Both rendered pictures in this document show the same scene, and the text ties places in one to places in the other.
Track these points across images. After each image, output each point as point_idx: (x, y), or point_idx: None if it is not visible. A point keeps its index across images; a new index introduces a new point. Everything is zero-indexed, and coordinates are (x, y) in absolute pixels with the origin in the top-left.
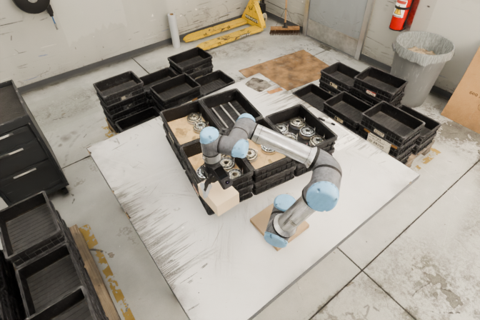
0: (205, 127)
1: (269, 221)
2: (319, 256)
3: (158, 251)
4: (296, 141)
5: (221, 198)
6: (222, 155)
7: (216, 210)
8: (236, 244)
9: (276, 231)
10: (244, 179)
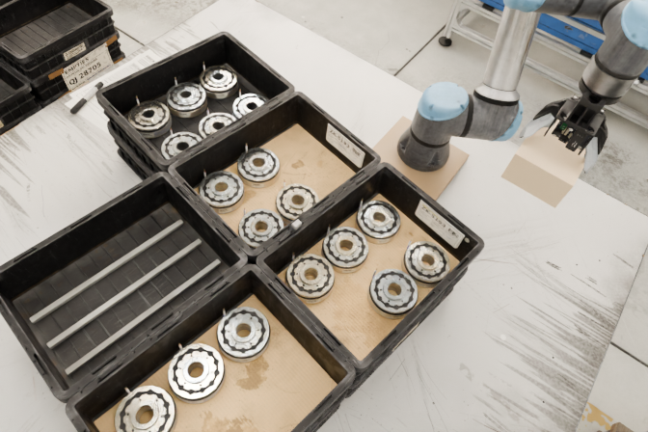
0: (202, 350)
1: (487, 123)
2: None
3: (580, 365)
4: None
5: None
6: (320, 262)
7: None
8: (487, 223)
9: (519, 97)
10: (395, 187)
